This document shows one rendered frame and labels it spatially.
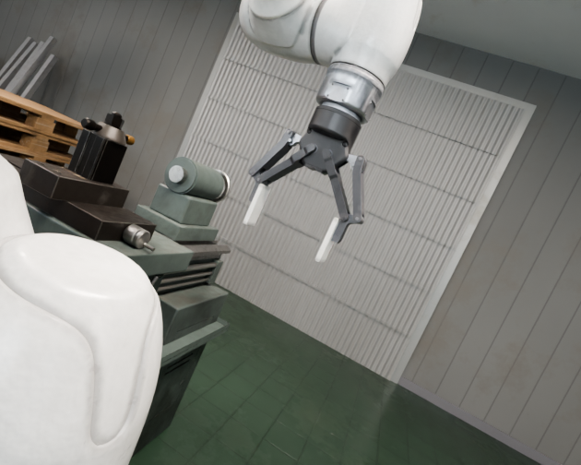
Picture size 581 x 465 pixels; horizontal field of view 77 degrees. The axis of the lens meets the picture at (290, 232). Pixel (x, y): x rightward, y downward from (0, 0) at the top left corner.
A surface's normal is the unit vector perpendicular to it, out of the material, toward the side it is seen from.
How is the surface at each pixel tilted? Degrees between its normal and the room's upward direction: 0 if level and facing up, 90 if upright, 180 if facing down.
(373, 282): 90
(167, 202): 90
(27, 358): 69
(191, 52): 90
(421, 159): 90
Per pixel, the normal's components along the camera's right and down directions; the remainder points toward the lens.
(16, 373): 0.39, -0.12
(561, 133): -0.28, -0.04
